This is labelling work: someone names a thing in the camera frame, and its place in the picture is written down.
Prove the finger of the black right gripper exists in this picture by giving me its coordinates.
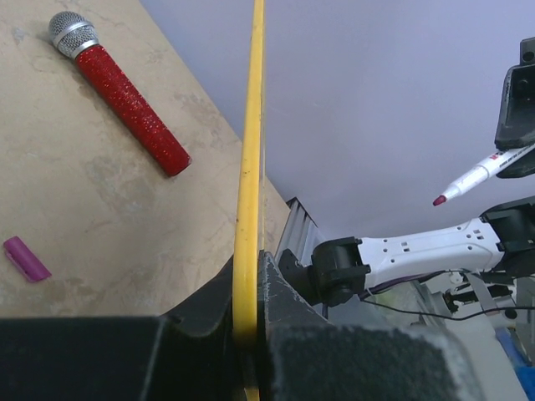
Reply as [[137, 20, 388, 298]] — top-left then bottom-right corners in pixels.
[[497, 154, 535, 178], [494, 38, 534, 150]]

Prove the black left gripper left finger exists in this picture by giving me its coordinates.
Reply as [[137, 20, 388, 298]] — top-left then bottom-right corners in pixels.
[[1, 261, 237, 400]]

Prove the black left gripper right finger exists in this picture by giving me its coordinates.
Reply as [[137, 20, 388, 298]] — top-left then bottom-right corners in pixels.
[[258, 252, 488, 400]]

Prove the white marker pen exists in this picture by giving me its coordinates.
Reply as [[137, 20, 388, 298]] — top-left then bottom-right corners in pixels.
[[432, 145, 534, 206]]

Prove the yellow framed whiteboard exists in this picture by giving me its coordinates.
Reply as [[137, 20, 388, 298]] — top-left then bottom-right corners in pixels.
[[232, 1, 265, 400]]

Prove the purple marker cap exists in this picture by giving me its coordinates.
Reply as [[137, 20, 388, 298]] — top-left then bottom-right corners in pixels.
[[3, 236, 52, 283]]

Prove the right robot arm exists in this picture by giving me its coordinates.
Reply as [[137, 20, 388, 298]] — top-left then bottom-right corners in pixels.
[[278, 38, 534, 307]]

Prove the red glitter toy microphone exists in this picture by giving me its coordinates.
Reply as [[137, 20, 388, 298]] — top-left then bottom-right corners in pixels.
[[48, 11, 191, 177]]

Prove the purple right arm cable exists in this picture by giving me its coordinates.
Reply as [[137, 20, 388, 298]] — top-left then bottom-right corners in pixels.
[[359, 271, 469, 302]]

